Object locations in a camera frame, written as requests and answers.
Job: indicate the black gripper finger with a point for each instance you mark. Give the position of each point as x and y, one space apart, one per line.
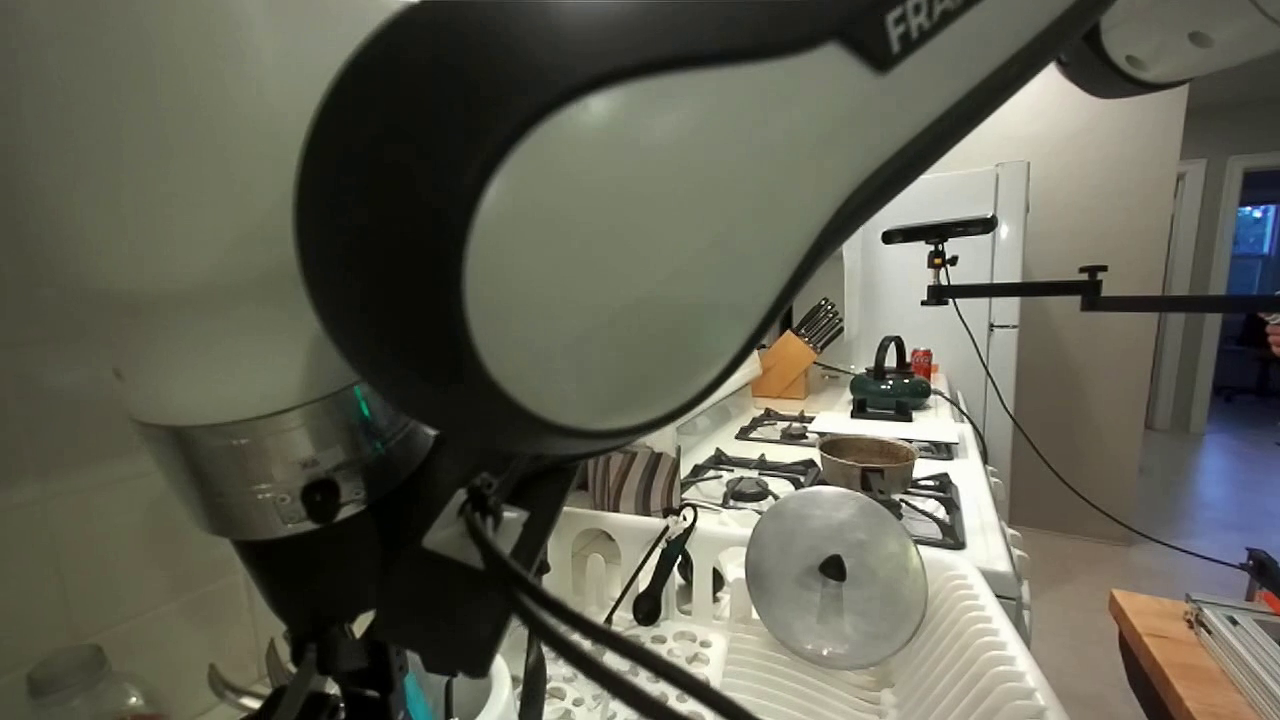
381 687
319 687

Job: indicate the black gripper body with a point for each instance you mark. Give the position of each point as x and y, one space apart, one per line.
332 580

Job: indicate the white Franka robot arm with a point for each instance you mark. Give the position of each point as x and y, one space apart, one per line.
242 200

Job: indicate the black ladle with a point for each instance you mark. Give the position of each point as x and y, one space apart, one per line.
656 586

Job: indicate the glass pot lid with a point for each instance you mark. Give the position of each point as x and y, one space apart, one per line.
801 580

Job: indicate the wooden knife block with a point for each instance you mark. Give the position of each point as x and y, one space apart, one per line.
784 365

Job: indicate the white gas stove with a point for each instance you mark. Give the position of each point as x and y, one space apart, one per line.
867 535

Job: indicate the brown cooking pot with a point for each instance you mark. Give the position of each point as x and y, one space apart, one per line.
867 464

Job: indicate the dark green kettle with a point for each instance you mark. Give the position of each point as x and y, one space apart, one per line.
891 392

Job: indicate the small red container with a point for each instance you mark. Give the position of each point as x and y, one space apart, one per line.
921 360

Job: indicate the black red clamp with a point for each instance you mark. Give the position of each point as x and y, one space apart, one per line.
1264 570

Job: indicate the black stereo camera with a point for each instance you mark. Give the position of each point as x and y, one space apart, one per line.
943 229

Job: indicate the camera tripod arm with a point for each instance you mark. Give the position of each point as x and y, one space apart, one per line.
1095 514

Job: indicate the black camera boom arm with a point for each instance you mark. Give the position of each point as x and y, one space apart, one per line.
1145 301

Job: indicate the aluminium base frame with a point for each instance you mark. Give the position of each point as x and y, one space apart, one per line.
1246 645

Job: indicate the white hallway door frame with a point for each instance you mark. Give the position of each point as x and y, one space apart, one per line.
1181 242

